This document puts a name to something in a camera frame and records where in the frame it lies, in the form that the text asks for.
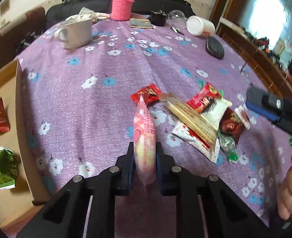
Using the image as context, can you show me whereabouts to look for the small metal tool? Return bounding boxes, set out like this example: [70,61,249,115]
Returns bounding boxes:
[170,26,185,36]

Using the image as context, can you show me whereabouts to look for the red cartoon snack packet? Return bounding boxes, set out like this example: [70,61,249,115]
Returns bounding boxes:
[187,82,223,114]

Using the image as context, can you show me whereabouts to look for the green snack packet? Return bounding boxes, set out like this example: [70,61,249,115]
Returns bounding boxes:
[0,147,19,190]

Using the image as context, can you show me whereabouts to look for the black glasses case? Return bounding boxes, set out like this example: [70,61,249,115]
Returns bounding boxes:
[206,37,225,59]

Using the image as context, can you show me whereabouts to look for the green-edged clear snack packet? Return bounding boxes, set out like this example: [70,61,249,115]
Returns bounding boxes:
[218,131,239,164]

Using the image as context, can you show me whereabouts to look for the pink snack packet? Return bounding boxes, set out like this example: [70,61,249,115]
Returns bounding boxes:
[133,94,158,186]

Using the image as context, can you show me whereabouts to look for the small black box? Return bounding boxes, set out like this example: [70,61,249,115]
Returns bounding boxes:
[150,10,167,27]

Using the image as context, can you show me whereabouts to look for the purple-framed eyeglasses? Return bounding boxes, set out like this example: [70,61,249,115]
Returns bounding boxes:
[240,62,254,76]

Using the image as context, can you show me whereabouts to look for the pile of assorted trinkets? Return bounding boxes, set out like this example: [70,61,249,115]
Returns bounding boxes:
[243,27,292,97]

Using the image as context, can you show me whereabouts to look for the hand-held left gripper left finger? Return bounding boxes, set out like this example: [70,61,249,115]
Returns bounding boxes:
[16,142,136,238]

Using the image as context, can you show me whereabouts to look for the white rag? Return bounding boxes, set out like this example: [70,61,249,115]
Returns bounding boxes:
[65,7,111,23]

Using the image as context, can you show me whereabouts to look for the black sofa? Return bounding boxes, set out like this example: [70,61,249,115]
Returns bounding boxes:
[45,0,196,30]

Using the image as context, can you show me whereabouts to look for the wooden cabinet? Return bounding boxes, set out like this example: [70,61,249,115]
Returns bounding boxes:
[209,0,292,105]

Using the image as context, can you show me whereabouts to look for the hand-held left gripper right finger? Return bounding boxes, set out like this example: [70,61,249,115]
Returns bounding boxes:
[156,142,273,238]

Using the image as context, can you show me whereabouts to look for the purple floral tablecloth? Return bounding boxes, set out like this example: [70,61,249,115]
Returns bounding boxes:
[17,17,292,238]

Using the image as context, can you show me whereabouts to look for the white mug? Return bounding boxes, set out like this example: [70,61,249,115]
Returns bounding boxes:
[54,18,93,49]

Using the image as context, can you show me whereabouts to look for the small red white candy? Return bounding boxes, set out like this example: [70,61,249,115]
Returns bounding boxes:
[234,105,252,129]

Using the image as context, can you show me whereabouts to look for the pink knit-sleeved thermos bottle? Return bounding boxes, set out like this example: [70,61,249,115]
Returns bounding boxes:
[111,0,134,21]

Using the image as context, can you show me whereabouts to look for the beige long snack packet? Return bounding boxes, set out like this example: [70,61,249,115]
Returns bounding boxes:
[161,93,219,147]

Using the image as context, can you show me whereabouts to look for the white plastic jar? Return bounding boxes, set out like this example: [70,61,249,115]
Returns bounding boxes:
[186,15,216,37]

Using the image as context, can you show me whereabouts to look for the cardboard box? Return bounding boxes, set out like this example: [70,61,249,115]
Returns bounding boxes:
[0,58,52,231]

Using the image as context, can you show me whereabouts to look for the beige wall switch plate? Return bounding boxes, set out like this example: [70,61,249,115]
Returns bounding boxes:
[0,0,11,15]

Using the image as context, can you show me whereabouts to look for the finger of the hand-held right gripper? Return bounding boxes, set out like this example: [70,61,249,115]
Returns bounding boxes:
[248,87,285,107]
[245,100,280,122]

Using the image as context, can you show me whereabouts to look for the brown snack packet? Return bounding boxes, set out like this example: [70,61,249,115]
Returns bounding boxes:
[219,109,246,144]

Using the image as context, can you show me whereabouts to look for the clear glass bowl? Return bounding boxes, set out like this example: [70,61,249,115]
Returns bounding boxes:
[167,9,187,29]

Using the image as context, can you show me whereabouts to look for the white red snack packet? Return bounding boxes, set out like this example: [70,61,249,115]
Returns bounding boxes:
[172,121,219,163]

